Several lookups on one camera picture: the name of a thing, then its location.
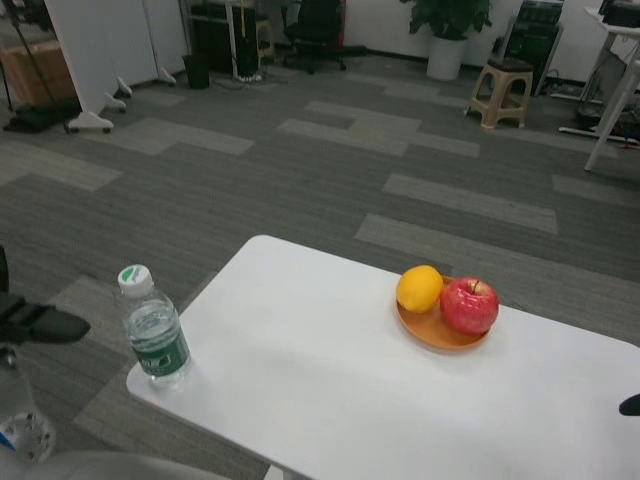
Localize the black office chair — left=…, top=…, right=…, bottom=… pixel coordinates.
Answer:
left=282, top=0, right=369, bottom=76

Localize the white desk with black boxes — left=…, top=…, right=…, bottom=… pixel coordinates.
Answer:
left=558, top=0, right=640, bottom=172

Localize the black cabinet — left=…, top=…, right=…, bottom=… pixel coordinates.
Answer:
left=190, top=2, right=260, bottom=76

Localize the red apple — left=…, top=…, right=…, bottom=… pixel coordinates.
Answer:
left=439, top=277, right=501, bottom=336

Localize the black equipment rack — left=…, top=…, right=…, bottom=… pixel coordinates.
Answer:
left=499, top=0, right=562, bottom=97

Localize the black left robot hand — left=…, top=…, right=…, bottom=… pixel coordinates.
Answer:
left=0, top=244, right=92, bottom=346

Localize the orange round plate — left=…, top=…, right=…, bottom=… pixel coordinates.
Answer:
left=396, top=274, right=494, bottom=350

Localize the potted plant white pot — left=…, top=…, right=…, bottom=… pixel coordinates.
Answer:
left=399, top=0, right=494, bottom=81

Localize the black cloth bundle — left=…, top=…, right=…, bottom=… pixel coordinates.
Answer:
left=3, top=98, right=81, bottom=134

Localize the beige plastic stool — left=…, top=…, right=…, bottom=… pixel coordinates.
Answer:
left=464, top=57, right=535, bottom=132

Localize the brown cardboard box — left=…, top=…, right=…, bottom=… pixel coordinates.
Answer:
left=0, top=40, right=76, bottom=106

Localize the silver robot chest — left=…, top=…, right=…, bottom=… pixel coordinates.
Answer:
left=0, top=452, right=271, bottom=480

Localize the yellow lemon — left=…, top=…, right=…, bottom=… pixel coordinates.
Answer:
left=396, top=264, right=445, bottom=315

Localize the white rolling partition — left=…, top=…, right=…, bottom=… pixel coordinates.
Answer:
left=114, top=0, right=177, bottom=99
left=43, top=0, right=134, bottom=135

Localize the black trash bin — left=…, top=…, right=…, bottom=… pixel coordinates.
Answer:
left=181, top=52, right=211, bottom=90

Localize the clear water bottle green label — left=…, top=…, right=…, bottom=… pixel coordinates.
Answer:
left=117, top=263, right=193, bottom=389

